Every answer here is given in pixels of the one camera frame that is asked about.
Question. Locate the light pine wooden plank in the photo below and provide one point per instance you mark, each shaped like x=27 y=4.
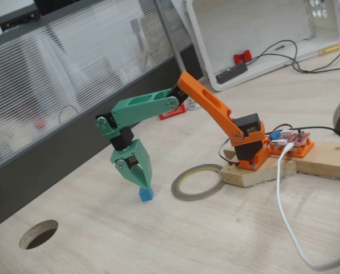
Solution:
x=324 y=160

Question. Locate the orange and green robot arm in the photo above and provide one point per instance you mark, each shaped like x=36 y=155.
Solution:
x=210 y=102

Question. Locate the black monitor stand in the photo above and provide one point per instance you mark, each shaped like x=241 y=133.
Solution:
x=53 y=5

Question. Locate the white plastic crate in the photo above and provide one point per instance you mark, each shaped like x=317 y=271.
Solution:
x=244 y=23

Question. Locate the small blue cube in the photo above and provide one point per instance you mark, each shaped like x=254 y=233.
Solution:
x=145 y=195

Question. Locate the small white spool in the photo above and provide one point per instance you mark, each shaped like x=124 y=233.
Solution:
x=193 y=104

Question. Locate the small red box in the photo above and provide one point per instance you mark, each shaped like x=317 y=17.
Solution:
x=175 y=112

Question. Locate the orange circuit board mount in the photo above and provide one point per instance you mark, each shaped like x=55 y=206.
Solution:
x=304 y=150

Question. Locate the red bow-shaped clamp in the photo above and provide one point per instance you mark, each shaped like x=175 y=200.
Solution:
x=242 y=57

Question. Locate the long black bar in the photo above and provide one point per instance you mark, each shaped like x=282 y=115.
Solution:
x=231 y=73

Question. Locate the flat black electronic device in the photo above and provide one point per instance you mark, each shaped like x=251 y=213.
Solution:
x=16 y=15

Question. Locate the red controller circuit board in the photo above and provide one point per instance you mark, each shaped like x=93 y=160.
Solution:
x=292 y=137

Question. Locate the green gripper black servo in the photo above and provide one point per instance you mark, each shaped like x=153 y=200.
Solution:
x=138 y=154

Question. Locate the thick light wooden block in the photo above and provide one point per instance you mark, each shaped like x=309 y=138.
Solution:
x=252 y=177

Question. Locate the frosted grey desk partition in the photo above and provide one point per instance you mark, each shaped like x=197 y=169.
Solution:
x=73 y=71

